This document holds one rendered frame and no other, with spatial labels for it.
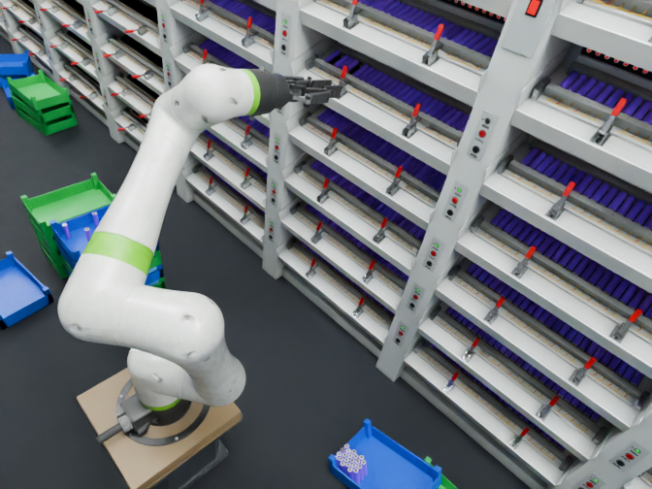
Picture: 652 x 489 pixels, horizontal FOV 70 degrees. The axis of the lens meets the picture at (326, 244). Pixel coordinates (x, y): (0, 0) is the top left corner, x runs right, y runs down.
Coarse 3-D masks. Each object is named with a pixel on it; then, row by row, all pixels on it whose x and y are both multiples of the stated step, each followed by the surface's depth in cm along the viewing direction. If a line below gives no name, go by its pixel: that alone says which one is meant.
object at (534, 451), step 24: (408, 360) 171; (432, 360) 170; (432, 384) 167; (456, 384) 164; (480, 384) 162; (480, 408) 159; (504, 408) 156; (504, 432) 155; (528, 432) 152; (528, 456) 150; (552, 456) 149; (552, 480) 146
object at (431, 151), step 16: (320, 48) 149; (304, 64) 148; (336, 80) 144; (352, 96) 139; (368, 96) 138; (352, 112) 137; (368, 112) 135; (400, 112) 133; (368, 128) 137; (384, 128) 131; (400, 128) 130; (400, 144) 130; (416, 144) 126; (432, 144) 125; (432, 160) 125; (448, 160) 122
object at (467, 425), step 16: (208, 208) 238; (224, 224) 234; (288, 272) 211; (304, 288) 207; (320, 304) 203; (336, 320) 200; (368, 336) 191; (416, 384) 179; (432, 400) 177; (448, 416) 174; (464, 416) 170; (480, 432) 166; (496, 448) 163; (512, 464) 160; (528, 480) 158
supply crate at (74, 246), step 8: (104, 208) 178; (80, 216) 173; (88, 216) 176; (56, 224) 166; (72, 224) 173; (80, 224) 175; (88, 224) 178; (56, 232) 166; (72, 232) 174; (80, 232) 174; (64, 240) 170; (72, 240) 171; (80, 240) 171; (64, 248) 166; (72, 248) 168; (80, 248) 168; (72, 256) 161; (80, 256) 159
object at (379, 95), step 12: (336, 72) 142; (360, 84) 138; (372, 96) 137; (384, 96) 134; (396, 108) 133; (408, 108) 130; (420, 120) 129; (432, 120) 127; (432, 132) 127; (444, 132) 125; (456, 132) 124
